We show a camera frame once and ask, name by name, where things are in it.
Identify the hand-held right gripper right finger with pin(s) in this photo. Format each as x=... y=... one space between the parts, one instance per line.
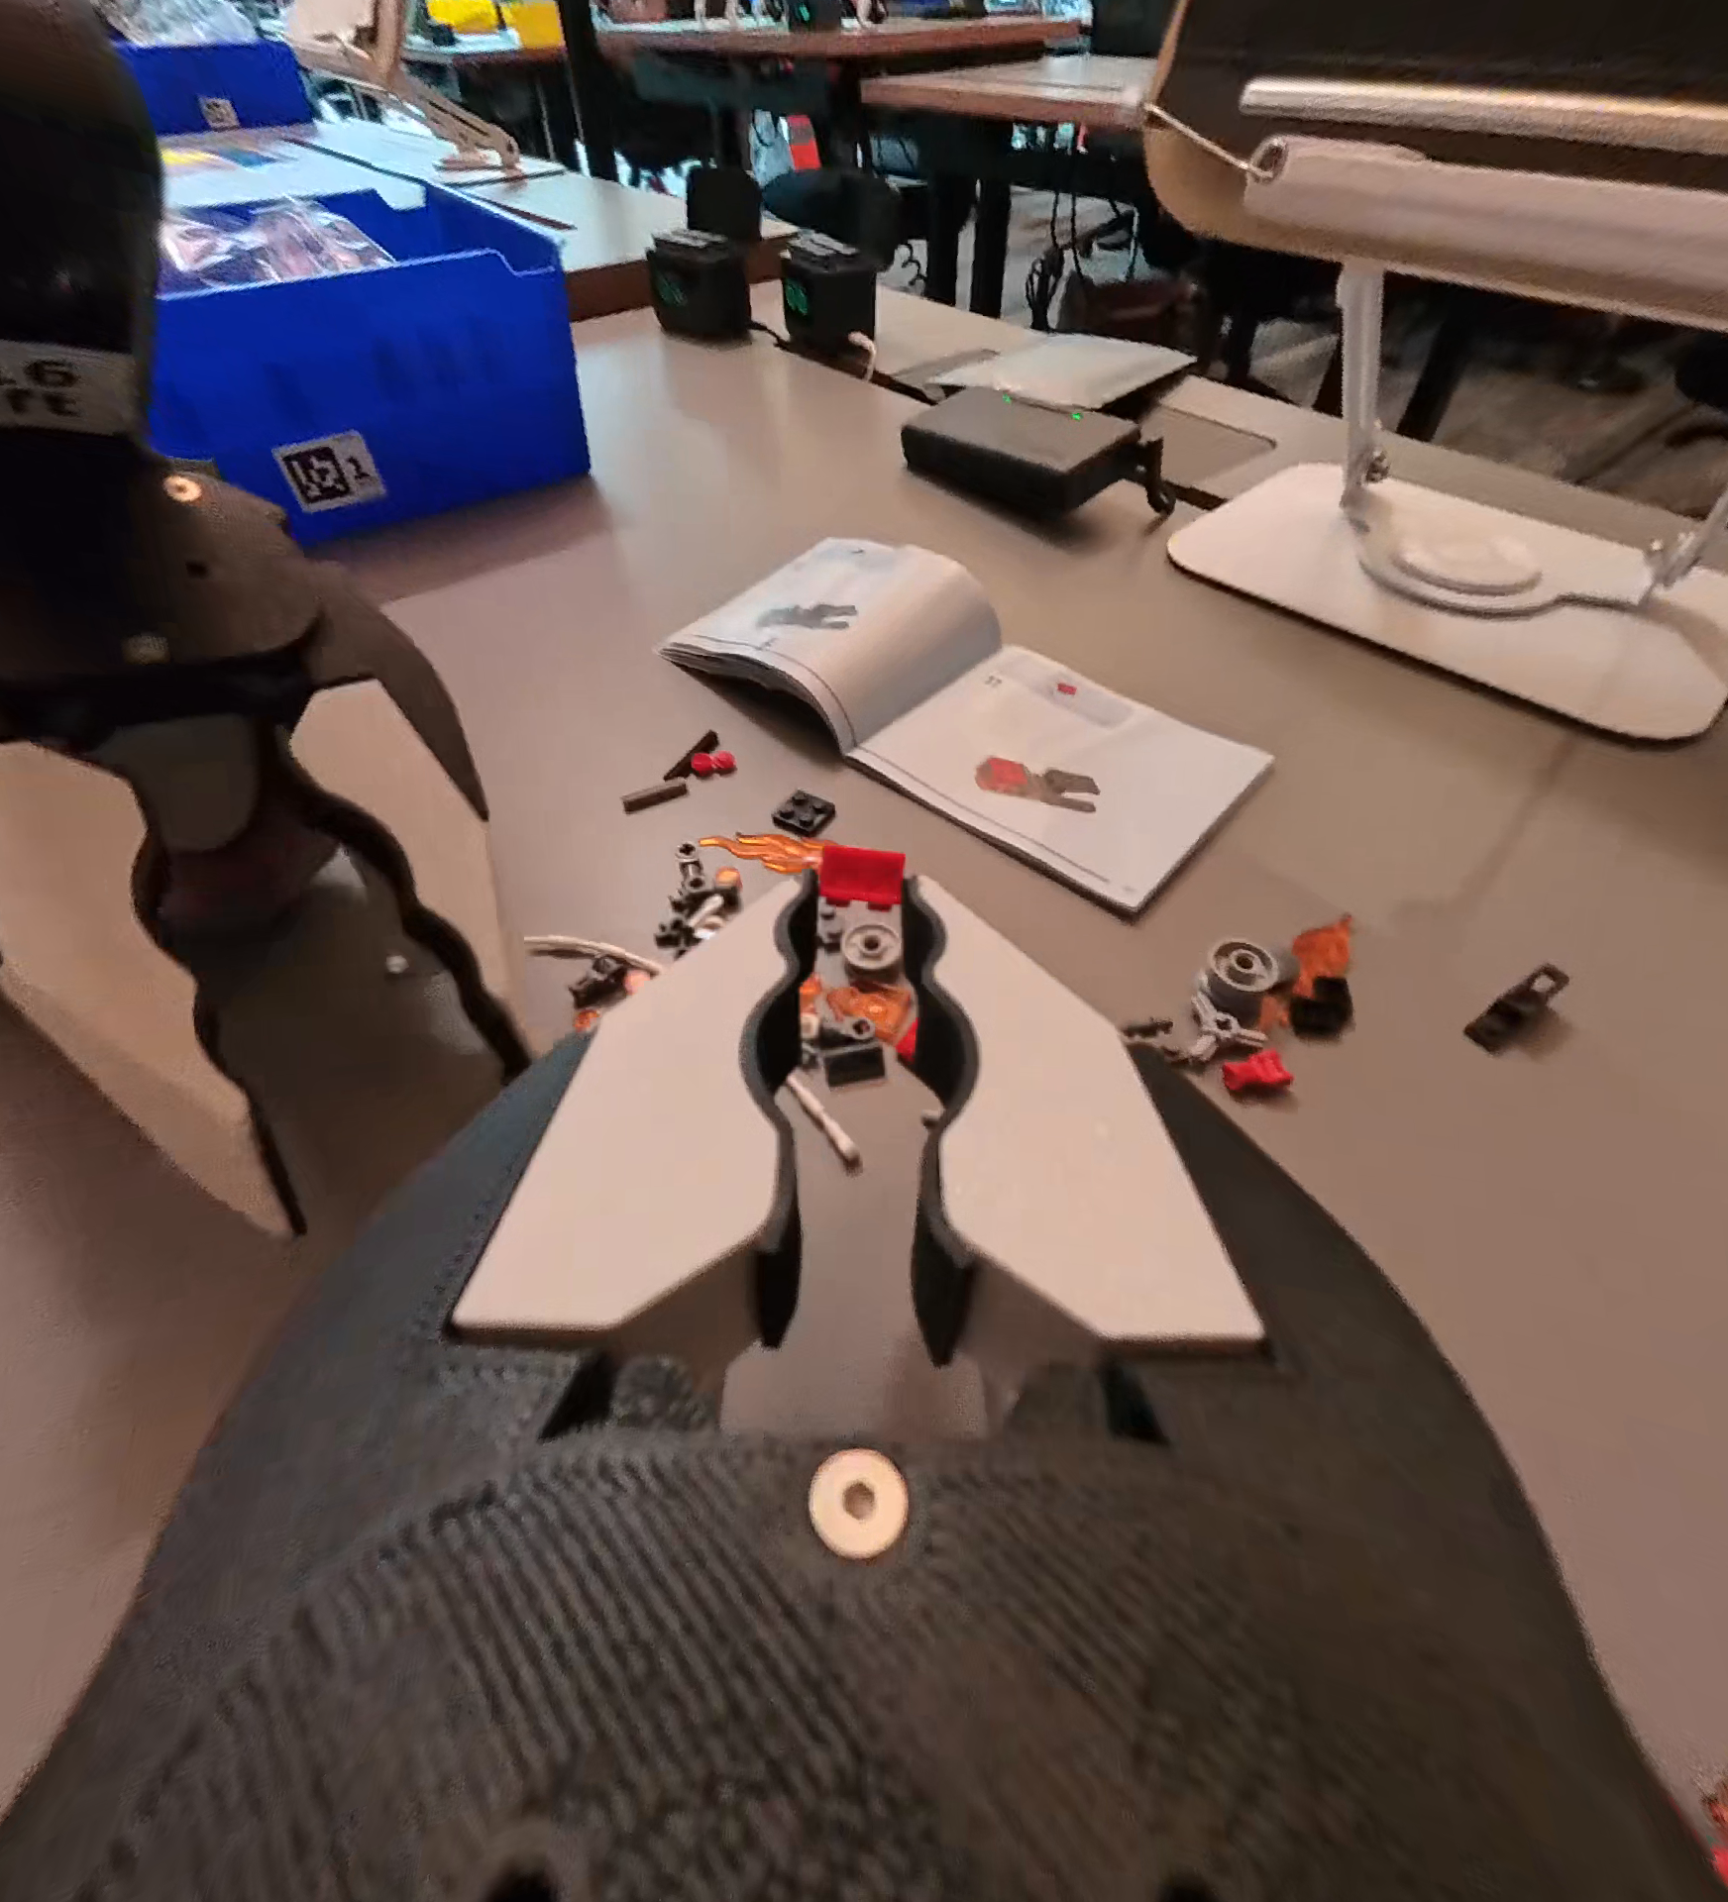
x=1088 y=1173

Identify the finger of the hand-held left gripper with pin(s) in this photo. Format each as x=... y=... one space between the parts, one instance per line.
x=419 y=801
x=47 y=891

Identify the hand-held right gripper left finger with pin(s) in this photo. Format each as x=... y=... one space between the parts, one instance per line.
x=626 y=1158

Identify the red lego brick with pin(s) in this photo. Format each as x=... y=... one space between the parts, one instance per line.
x=861 y=869

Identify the black lego piece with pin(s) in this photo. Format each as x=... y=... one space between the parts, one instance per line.
x=604 y=980

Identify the red lego clip piece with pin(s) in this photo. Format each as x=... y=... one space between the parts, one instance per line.
x=1259 y=1072

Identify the white lego bar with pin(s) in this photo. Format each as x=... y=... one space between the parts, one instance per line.
x=823 y=1116

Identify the black lego rod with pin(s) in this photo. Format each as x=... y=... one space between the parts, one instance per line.
x=656 y=793

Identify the small black lego plate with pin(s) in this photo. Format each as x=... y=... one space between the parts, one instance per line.
x=853 y=1062

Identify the grey lego wheel hub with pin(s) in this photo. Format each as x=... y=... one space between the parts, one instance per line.
x=1239 y=976

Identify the pile of dark lego pieces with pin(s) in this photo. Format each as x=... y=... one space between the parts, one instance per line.
x=698 y=899

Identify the black lego slope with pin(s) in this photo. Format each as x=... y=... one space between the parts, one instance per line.
x=692 y=754

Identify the black lego brick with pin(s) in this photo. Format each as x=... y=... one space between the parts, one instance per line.
x=1321 y=1006

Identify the grey round lego plate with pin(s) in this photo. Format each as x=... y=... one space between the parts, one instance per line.
x=873 y=947

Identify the orange flame lego piece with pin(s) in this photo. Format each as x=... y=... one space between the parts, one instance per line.
x=767 y=851
x=1325 y=951

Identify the black square lego plate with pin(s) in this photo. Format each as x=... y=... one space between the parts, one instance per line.
x=803 y=811

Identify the open lego instruction booklet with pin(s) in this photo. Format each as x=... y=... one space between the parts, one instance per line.
x=954 y=712

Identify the blue brick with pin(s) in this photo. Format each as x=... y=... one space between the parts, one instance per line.
x=403 y=372

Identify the clear plastic bags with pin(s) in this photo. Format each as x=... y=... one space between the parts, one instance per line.
x=269 y=236

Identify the blue storage bin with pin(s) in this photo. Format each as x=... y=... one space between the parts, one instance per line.
x=210 y=81

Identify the black battery charger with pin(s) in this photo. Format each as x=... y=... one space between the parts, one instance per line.
x=698 y=282
x=827 y=290

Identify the white desk lamp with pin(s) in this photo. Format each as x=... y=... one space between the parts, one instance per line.
x=1474 y=608

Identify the black power box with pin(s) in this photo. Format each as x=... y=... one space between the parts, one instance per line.
x=1020 y=445

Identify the grey flat pad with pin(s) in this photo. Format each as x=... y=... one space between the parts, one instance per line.
x=1066 y=372

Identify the brown wooden table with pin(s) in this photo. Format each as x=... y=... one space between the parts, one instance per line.
x=835 y=37
x=1014 y=89

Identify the grey lego bracket piece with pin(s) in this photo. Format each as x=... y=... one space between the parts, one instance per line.
x=1199 y=1034

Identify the black lego bracket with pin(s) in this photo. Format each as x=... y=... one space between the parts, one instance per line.
x=1516 y=1006

